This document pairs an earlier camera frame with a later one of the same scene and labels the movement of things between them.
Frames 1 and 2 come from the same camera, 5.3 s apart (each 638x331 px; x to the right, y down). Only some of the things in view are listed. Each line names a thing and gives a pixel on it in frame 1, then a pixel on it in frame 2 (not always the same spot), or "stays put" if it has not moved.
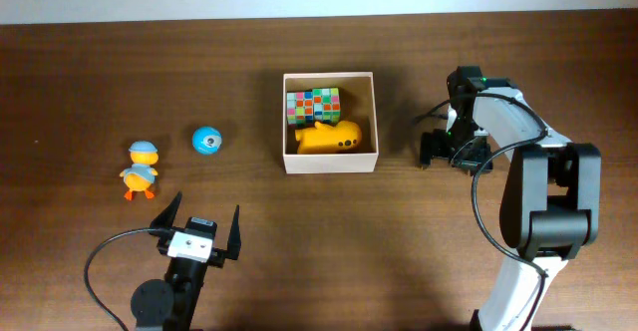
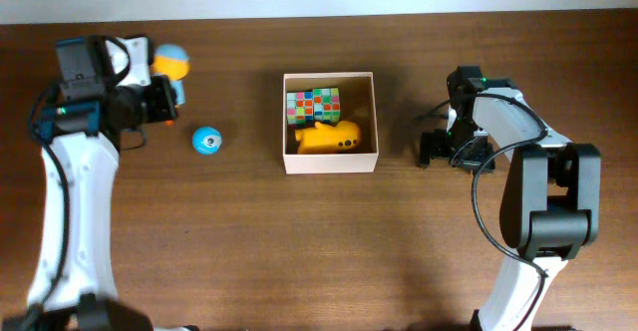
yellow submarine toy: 343,137 stays put
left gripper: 217,255 -> 165,92
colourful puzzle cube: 326,105 stays put
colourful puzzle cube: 300,109 stays put
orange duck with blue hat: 141,174 -> 172,61
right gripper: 450,148 stays put
